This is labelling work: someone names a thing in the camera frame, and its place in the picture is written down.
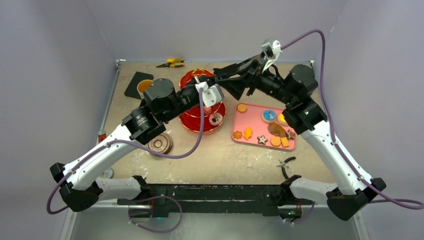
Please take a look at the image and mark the white mug with tea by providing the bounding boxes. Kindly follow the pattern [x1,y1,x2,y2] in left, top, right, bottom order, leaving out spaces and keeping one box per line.
[136,79,153,99]

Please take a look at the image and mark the white star cookie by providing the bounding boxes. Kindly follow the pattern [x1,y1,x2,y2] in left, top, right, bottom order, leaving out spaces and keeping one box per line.
[257,135,268,145]

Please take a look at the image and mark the red three-tier cake stand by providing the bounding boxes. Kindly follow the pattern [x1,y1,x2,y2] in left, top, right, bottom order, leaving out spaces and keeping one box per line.
[178,68,227,133]

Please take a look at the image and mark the yellow black pliers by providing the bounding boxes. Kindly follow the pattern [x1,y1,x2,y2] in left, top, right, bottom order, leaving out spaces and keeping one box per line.
[156,58,185,68]

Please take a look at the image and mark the round cracker cookie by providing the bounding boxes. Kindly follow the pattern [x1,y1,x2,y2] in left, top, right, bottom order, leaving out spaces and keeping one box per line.
[270,136,282,147]

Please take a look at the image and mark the brown star cookie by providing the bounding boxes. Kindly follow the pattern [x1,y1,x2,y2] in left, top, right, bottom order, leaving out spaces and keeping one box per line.
[285,129,296,140]

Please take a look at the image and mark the aluminium rail frame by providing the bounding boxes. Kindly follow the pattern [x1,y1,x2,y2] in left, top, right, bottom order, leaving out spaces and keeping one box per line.
[67,59,362,210]

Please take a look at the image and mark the yellow frosted donut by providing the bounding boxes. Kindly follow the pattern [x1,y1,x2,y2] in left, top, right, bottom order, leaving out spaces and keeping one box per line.
[277,113,288,126]

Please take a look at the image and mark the pink cake slice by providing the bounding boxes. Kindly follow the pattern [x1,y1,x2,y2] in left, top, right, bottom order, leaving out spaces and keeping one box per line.
[203,106,212,115]

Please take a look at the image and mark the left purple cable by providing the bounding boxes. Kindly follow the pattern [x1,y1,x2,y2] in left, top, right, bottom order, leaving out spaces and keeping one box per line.
[46,87,205,233]

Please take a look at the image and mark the orange flower cookie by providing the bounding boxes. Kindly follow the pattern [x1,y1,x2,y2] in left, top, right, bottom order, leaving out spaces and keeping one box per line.
[232,131,243,140]

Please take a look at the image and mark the black handled pliers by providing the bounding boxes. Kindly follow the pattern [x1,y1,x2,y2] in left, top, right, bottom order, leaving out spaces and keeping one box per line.
[277,156,296,180]

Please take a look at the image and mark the metal tongs black tips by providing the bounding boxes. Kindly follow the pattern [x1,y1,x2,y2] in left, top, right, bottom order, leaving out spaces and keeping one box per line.
[193,75,217,85]

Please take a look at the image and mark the square cracker cookie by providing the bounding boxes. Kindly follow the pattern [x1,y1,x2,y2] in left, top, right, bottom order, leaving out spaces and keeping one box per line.
[280,137,290,148]

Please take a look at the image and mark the brown croissant pastry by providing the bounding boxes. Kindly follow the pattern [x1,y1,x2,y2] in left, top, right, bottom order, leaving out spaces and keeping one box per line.
[267,122,287,138]

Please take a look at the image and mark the blue frosted donut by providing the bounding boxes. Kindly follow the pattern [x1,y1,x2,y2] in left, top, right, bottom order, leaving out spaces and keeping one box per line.
[261,109,277,124]

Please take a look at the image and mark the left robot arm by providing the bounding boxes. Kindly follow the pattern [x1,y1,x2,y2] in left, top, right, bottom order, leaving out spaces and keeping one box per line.
[50,76,223,212]

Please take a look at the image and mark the orange fish cookie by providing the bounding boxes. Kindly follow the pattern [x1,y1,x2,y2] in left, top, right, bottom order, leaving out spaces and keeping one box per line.
[243,127,253,140]

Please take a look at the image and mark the pink serving tray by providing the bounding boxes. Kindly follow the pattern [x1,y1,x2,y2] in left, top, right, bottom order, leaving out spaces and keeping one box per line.
[231,103,298,151]

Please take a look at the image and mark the black square mat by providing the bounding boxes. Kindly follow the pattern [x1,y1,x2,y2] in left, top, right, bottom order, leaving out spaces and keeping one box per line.
[124,71,154,100]

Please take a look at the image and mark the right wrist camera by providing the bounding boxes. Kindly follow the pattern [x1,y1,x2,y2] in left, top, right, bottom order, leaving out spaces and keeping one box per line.
[261,37,282,73]

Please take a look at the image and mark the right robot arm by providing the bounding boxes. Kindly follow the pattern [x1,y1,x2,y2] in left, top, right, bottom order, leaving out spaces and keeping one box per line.
[213,56,386,221]

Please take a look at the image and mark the round orange cookie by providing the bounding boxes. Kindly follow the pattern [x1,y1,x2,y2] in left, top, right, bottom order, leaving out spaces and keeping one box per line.
[236,103,248,113]

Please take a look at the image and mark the black base frame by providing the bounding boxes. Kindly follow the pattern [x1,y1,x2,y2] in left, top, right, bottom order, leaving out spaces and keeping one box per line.
[117,183,312,220]

